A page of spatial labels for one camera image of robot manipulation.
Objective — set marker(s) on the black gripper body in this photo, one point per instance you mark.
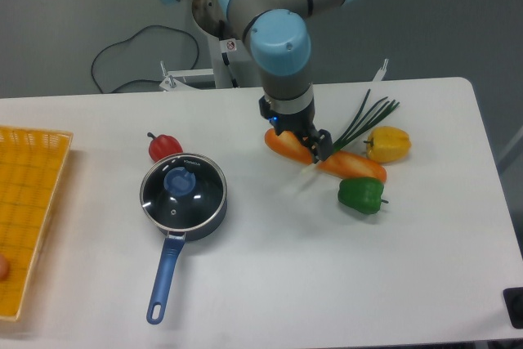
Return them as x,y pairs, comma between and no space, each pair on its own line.
298,122

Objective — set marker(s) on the glass lid blue knob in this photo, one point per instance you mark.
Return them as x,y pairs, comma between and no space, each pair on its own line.
185,193

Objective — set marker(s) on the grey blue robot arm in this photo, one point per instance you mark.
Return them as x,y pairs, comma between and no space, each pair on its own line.
275,35

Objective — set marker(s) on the orange baguette bread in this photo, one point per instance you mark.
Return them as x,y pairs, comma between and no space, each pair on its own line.
340,164

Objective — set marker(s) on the green spring onion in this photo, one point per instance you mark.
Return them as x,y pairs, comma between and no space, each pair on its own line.
364,121

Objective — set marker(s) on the green bell pepper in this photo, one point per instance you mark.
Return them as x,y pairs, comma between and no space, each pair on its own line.
363,194

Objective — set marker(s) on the yellow bell pepper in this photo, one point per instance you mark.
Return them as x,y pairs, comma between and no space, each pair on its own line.
387,144

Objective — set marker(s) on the dark blue saucepan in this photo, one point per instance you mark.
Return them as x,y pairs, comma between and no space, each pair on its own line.
171,250

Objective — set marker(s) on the red bell pepper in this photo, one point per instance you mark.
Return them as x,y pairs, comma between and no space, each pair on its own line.
162,146

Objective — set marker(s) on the black square table fixture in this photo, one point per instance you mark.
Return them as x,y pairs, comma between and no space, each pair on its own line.
513,302

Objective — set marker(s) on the yellow woven basket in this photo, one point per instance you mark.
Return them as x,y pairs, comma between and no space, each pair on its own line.
32,161

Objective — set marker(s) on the white metal base frame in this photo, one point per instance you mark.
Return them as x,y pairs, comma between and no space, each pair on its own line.
187,80

